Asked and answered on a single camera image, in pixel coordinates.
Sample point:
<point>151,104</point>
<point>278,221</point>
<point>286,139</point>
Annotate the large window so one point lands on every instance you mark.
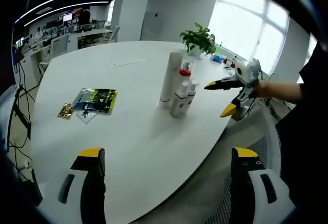
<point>246,24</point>

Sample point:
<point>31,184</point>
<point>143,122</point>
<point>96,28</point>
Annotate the green potted plant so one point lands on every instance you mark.
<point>198,38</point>

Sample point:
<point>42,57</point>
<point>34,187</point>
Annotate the gold foil packet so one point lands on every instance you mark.
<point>66,110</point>

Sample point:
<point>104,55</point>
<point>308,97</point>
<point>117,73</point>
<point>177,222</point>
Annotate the person's right hand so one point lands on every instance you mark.
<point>262,89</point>

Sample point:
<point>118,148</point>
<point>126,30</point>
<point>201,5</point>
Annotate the white background office chair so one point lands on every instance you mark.
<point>59,45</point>

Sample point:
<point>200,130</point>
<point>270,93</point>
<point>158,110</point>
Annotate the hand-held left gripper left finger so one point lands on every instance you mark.
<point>92,183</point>

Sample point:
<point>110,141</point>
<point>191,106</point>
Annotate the small clear packet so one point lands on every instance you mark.
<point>85,116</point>

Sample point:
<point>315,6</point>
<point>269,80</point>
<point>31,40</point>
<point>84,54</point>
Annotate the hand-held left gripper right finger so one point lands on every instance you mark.
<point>243,183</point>

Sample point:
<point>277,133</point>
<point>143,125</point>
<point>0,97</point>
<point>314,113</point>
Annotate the white mesh office chair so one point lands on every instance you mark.
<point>269,152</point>

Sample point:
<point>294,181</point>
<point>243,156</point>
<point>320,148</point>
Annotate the small white skincare bottle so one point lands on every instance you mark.
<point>179,103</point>
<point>193,90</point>

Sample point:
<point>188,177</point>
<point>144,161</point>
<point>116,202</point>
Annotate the green black snack packet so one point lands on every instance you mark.
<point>100,98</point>

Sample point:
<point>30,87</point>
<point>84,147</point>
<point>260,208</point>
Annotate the white skincare tube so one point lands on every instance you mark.
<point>167,85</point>

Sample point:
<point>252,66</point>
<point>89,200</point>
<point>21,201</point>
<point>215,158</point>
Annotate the red collar skincare pump bottle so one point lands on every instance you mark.
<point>185,72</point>

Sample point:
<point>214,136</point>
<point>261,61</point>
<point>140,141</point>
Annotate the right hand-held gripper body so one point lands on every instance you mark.
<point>247,75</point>

